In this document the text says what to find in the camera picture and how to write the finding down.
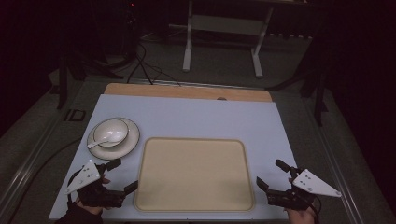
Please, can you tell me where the aluminium floor rail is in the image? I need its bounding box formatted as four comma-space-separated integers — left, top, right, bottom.
0, 116, 64, 216
136, 78, 266, 91
304, 102, 366, 224

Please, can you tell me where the white table mat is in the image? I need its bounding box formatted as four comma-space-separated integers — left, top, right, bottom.
49, 93, 298, 222

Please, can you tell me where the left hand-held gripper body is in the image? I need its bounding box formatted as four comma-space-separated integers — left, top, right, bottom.
64, 159, 126, 209

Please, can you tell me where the white metal stand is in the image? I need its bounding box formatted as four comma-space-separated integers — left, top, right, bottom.
181, 0, 276, 79

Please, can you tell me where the beige rectangular tray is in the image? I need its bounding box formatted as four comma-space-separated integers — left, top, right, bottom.
134, 136, 257, 214

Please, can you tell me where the white ceramic spoon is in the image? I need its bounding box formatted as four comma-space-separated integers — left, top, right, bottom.
87, 130, 125, 150

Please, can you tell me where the black equipment rack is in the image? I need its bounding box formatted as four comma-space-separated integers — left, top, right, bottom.
122, 0, 141, 60

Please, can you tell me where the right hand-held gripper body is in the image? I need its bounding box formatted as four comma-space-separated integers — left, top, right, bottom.
266, 167, 343, 212

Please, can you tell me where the person's right hand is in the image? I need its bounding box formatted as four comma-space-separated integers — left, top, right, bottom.
285, 206, 317, 224

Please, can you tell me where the white dark-rimmed plate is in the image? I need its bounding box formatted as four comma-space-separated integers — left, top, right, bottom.
86, 117, 141, 161

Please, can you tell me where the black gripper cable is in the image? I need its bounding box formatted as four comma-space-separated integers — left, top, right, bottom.
310, 195, 321, 224
65, 170, 79, 207

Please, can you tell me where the white dark-rimmed bowl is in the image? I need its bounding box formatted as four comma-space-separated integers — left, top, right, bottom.
92, 119, 130, 148

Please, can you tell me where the black floor cable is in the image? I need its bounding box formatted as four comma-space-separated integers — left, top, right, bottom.
13, 138, 82, 218
126, 42, 182, 87

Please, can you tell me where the person's left hand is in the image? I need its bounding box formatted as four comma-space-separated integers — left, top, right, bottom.
75, 175, 112, 217

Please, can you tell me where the black tripod stand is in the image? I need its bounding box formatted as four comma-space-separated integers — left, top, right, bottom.
265, 55, 330, 127

